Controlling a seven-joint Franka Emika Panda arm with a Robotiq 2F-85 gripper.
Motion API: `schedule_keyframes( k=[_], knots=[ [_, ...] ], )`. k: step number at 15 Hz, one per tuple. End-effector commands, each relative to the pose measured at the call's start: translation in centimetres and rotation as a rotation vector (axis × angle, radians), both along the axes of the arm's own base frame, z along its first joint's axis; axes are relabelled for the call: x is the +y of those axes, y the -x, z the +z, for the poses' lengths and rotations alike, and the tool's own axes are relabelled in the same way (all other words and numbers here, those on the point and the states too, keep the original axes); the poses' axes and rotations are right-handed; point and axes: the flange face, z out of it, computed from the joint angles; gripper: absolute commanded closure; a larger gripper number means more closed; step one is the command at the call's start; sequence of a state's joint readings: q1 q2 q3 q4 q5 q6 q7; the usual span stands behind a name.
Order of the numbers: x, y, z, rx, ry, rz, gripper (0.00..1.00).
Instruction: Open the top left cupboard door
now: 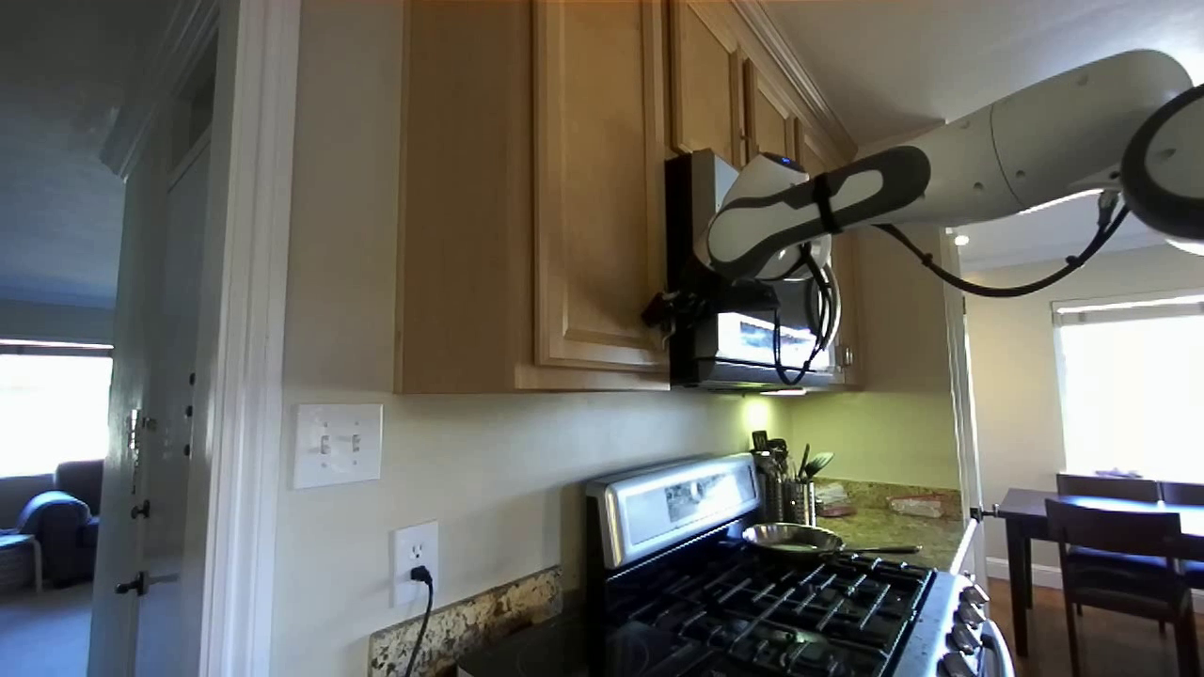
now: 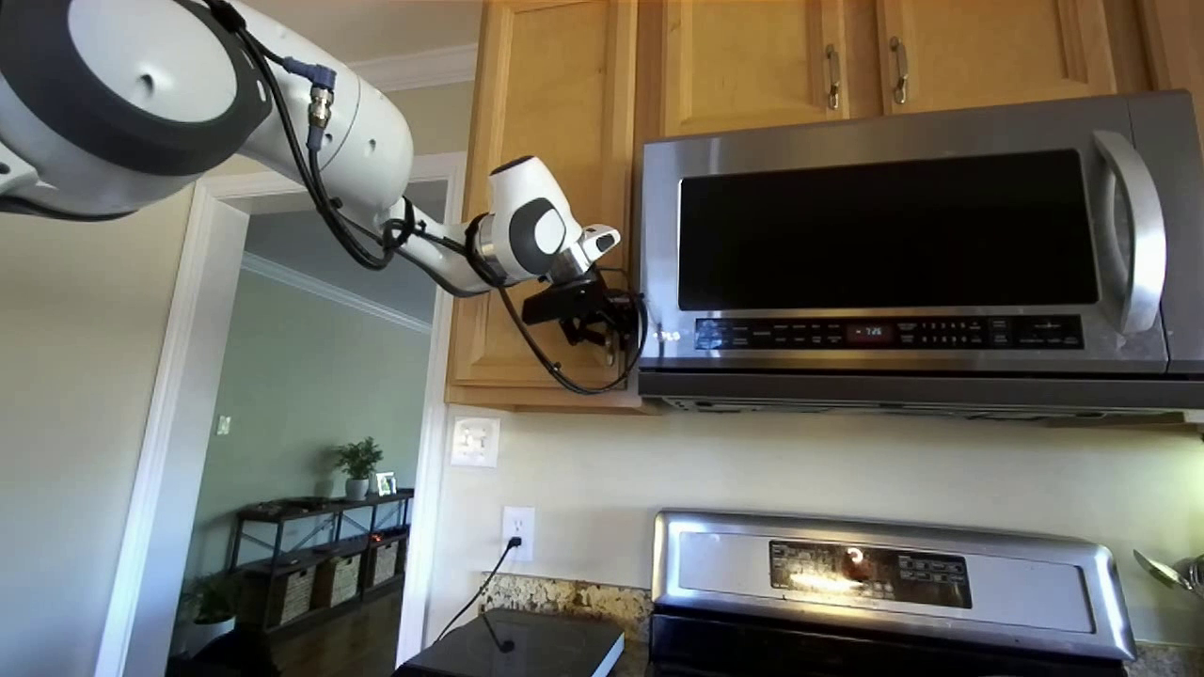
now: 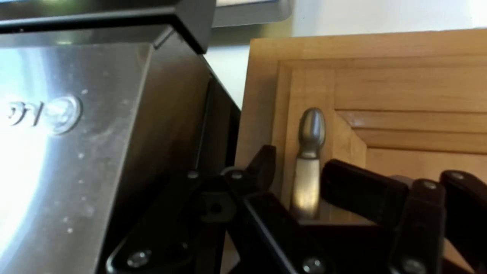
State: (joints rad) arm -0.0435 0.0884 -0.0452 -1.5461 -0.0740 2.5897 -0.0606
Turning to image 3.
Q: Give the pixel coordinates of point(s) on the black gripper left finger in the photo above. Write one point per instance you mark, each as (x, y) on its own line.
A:
(168, 237)

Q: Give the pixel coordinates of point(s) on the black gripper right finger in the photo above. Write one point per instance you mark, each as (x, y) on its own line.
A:
(447, 222)

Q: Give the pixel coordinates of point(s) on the wooden cupboard door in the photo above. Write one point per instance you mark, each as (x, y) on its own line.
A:
(406, 91)

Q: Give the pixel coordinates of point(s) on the stainless steel microwave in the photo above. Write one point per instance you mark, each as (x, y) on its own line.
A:
(101, 126)

